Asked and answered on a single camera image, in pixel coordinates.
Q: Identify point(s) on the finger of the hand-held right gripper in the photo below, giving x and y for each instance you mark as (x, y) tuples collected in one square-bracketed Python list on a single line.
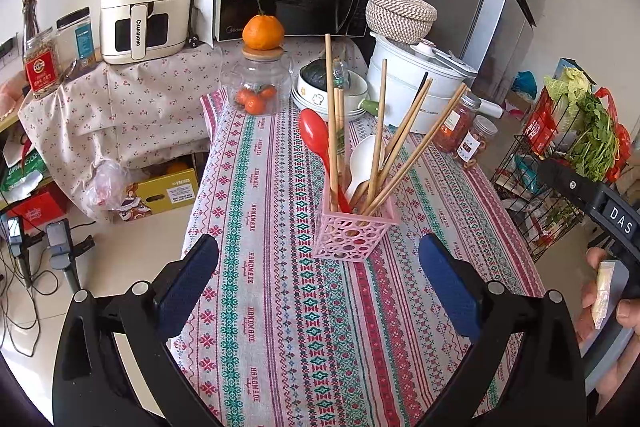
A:
[(570, 182)]

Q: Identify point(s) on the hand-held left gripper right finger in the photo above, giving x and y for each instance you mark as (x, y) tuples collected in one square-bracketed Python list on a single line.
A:
[(447, 287)]

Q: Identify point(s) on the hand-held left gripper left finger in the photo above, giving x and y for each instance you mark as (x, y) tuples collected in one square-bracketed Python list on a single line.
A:
[(187, 277)]

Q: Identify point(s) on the pink perforated utensil basket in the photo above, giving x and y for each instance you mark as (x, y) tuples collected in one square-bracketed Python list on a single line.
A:
[(350, 237)]

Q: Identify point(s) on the white plastic spoon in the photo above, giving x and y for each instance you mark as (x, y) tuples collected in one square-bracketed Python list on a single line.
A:
[(362, 162)]

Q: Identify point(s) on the black chopstick with gold tip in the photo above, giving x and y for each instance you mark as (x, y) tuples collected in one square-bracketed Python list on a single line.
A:
[(424, 86)]

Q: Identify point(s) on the bunch of bare bamboo chopsticks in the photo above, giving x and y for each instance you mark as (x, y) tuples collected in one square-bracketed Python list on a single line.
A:
[(380, 117)]

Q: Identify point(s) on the red plastic spoon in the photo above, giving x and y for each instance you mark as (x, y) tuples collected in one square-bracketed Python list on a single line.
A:
[(312, 129)]

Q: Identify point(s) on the plastic-wrapped bamboo chopsticks pair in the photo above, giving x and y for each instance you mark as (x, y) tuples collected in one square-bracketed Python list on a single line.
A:
[(340, 122)]

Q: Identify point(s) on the person's right hand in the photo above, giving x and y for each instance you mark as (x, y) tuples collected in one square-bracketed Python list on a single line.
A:
[(627, 314)]

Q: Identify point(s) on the blue snack packet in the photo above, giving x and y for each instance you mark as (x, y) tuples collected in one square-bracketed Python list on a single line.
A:
[(525, 172)]

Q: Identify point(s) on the green leafy vegetables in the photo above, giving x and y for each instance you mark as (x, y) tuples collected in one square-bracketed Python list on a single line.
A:
[(595, 137)]

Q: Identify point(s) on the red snack packet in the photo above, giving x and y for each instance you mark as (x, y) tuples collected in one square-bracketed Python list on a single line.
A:
[(540, 127)]

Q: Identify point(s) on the red plastic bag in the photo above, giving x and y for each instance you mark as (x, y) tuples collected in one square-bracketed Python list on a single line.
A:
[(622, 142)]

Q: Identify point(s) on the small white packet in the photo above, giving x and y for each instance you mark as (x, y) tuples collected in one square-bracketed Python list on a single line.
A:
[(604, 292)]

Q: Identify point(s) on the yellow cardboard box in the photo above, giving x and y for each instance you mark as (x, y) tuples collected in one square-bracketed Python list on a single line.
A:
[(170, 189)]

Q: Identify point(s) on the napa cabbage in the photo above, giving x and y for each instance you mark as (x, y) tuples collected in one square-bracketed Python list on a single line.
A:
[(565, 89)]

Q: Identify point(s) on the clear jar of dried fruit slices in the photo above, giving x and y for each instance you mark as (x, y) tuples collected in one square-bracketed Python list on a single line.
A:
[(475, 142)]

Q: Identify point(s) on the blue plastic bag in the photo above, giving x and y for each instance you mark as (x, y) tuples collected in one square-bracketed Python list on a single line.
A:
[(525, 84)]

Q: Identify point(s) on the red green patterned tablecloth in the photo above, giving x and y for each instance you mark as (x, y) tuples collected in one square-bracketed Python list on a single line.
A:
[(300, 307)]

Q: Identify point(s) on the clear plastic bag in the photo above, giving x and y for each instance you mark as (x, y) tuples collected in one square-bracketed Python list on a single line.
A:
[(107, 187)]

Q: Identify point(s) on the clear jar of red goji berries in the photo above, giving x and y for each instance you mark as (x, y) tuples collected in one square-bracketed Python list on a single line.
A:
[(457, 124)]

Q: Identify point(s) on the phone on tripod stand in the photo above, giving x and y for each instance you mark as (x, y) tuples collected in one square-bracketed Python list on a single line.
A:
[(57, 237), (15, 232)]

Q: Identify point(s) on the red box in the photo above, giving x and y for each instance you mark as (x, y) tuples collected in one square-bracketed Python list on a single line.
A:
[(35, 212)]

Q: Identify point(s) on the small orange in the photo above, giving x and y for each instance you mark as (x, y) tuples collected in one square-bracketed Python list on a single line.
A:
[(256, 105), (242, 96), (268, 92)]

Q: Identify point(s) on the green packet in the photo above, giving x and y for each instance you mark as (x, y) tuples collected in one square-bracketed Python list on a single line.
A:
[(25, 167)]

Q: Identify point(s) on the white electric cooking pot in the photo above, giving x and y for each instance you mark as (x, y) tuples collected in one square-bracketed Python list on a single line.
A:
[(400, 82)]

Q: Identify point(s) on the glass jar with wooden lid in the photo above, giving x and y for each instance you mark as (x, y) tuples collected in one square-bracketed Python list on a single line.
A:
[(235, 77)]

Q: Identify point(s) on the stacked white bowls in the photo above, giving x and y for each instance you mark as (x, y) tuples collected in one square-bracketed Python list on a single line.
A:
[(305, 108)]

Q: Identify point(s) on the black power plug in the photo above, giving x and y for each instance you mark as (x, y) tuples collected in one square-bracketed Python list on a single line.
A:
[(194, 42)]

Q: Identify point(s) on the dark green squash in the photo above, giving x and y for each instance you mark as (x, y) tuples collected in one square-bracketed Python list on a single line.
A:
[(320, 77)]

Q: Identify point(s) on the jar with red label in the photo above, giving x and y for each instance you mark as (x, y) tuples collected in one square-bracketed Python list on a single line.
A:
[(42, 72)]

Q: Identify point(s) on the large orange with stem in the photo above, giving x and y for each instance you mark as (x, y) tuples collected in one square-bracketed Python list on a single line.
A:
[(262, 34)]

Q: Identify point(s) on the black-lidded jar with blue label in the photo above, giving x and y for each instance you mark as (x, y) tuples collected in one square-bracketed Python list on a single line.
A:
[(82, 42)]

